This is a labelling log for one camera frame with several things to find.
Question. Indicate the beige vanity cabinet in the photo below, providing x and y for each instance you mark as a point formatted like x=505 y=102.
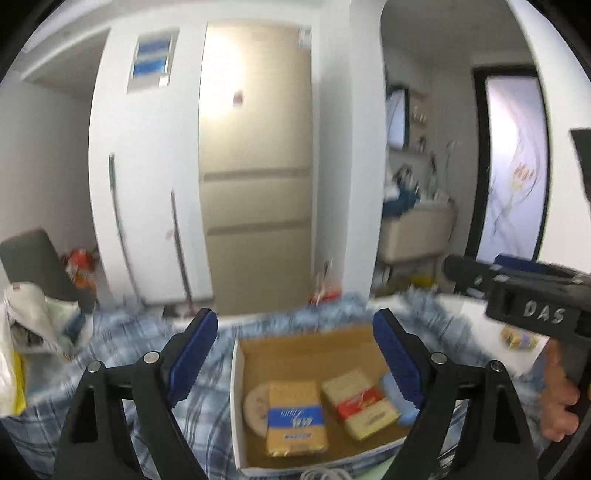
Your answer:
x=415 y=230

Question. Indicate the dark blue clothes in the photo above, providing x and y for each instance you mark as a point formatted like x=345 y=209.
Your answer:
x=401 y=201

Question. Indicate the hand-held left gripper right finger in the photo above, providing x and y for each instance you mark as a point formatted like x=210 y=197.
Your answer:
x=397 y=360

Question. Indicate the white plastic bag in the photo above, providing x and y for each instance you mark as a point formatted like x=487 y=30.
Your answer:
x=32 y=309

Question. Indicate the dark flat panel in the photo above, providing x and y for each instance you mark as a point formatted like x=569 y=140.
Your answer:
x=582 y=161

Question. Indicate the small colourful box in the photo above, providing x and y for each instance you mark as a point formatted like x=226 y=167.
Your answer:
x=519 y=337

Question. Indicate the person's right hand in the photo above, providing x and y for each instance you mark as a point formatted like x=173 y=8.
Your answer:
x=558 y=406

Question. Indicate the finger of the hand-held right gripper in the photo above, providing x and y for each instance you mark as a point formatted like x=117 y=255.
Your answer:
x=521 y=263
x=464 y=272

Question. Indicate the yellow packet with red label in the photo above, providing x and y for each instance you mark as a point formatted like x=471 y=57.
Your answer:
x=360 y=401

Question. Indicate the fridge label sticker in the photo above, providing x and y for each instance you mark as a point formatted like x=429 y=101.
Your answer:
x=304 y=37

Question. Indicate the gold refrigerator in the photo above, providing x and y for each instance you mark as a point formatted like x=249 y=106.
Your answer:
x=254 y=138

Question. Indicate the grey wall panel blue screens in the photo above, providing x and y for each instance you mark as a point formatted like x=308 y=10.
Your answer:
x=152 y=60

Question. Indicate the yellow packet with blue label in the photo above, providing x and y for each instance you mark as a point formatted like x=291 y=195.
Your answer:
x=295 y=415

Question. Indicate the blue plaid blanket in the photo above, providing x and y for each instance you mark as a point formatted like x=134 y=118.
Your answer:
x=115 y=341

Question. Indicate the light blue soft packet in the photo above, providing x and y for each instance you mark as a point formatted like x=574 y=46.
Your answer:
x=389 y=386

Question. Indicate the light green paper sheet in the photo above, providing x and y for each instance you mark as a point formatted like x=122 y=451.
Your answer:
x=381 y=471

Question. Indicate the red snack bag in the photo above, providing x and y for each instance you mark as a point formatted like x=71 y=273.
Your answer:
x=81 y=270
x=325 y=295

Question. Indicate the shallow cardboard box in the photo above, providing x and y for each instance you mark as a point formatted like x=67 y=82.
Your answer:
x=300 y=350

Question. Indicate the small fridge magnet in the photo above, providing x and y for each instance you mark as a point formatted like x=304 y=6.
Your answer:
x=238 y=98

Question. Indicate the bathroom mirror cabinet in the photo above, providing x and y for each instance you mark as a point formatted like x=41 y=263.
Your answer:
x=397 y=120

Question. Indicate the beige round pad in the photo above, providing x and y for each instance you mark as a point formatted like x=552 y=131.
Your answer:
x=256 y=408

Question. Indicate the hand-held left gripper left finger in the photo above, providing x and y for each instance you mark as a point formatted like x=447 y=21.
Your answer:
x=191 y=355

